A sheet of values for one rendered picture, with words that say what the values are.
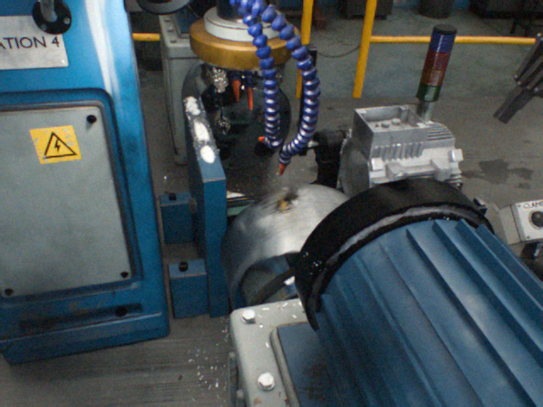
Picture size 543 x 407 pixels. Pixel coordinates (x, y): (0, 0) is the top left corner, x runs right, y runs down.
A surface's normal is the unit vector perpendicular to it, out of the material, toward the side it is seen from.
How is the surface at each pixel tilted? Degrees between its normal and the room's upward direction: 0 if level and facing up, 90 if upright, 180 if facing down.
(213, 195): 90
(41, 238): 90
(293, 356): 0
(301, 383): 0
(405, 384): 58
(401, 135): 90
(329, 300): 15
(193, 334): 0
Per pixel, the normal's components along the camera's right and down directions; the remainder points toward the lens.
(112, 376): 0.04, -0.79
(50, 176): 0.25, 0.61
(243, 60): 0.03, 0.62
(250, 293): -0.80, -0.31
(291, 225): -0.24, -0.72
